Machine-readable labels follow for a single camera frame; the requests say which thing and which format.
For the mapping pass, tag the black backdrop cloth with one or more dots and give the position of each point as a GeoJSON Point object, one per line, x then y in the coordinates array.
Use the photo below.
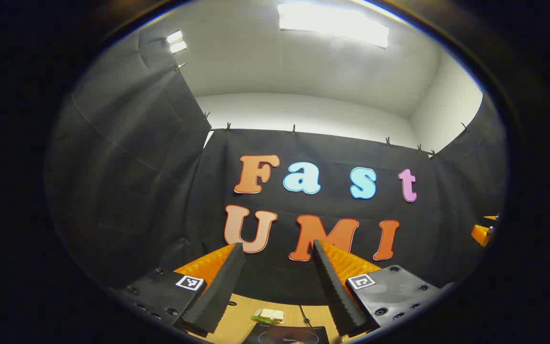
{"type": "Point", "coordinates": [160, 200]}

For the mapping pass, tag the large ceiling light panel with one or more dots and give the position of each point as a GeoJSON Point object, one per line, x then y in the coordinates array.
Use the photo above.
{"type": "Point", "coordinates": [332, 24]}

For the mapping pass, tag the small ceiling light panel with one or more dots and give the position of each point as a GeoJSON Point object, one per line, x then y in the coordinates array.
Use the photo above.
{"type": "Point", "coordinates": [176, 42]}

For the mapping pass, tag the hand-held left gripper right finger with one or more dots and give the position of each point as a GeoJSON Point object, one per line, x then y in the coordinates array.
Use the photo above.
{"type": "Point", "coordinates": [337, 296]}

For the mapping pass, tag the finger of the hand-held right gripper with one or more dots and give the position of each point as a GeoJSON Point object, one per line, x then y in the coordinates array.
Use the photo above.
{"type": "Point", "coordinates": [491, 218]}
{"type": "Point", "coordinates": [481, 234]}

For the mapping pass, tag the black induction cooktop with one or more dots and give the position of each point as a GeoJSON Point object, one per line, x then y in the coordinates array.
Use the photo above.
{"type": "Point", "coordinates": [284, 337]}

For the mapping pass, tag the sandwich with lettuce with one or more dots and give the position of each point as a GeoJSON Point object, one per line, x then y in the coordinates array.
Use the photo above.
{"type": "Point", "coordinates": [270, 315]}

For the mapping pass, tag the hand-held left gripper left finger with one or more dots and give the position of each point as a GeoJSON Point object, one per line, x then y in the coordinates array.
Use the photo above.
{"type": "Point", "coordinates": [222, 291]}

